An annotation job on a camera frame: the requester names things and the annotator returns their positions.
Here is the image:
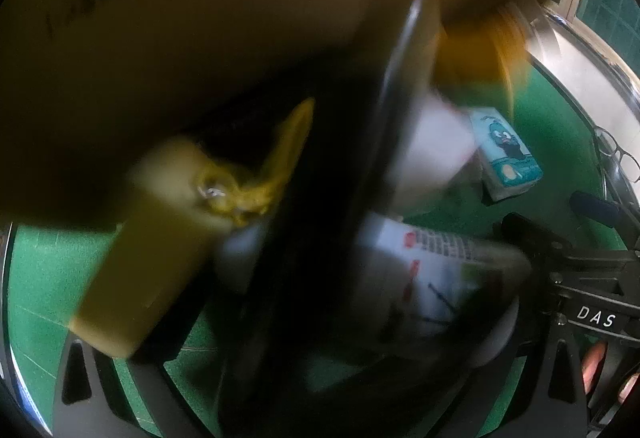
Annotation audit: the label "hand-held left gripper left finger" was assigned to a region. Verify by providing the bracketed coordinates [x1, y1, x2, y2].
[52, 338, 203, 438]

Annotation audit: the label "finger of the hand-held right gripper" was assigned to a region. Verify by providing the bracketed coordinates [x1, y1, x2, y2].
[570, 190, 638, 253]
[500, 212, 573, 271]

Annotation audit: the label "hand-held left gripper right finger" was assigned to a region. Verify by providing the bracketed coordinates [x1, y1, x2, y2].
[480, 302, 589, 438]

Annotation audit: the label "blue cartoon tissue pack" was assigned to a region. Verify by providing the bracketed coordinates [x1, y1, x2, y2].
[467, 107, 545, 202]

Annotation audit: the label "yellow tape measure with keyring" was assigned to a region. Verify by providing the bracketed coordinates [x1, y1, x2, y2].
[70, 98, 317, 360]

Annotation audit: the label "yellow snack packet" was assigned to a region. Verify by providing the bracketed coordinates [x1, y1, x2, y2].
[435, 10, 533, 124]

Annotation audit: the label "black marker purple caps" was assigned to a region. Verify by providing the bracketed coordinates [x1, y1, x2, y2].
[220, 0, 442, 438]

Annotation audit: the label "shallow cardboard box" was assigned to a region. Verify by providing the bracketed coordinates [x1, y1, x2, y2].
[0, 0, 586, 229]

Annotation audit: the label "person's right hand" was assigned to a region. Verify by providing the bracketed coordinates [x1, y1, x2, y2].
[581, 340, 640, 406]

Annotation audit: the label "eyeglasses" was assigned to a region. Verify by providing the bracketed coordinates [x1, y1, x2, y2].
[592, 127, 640, 184]

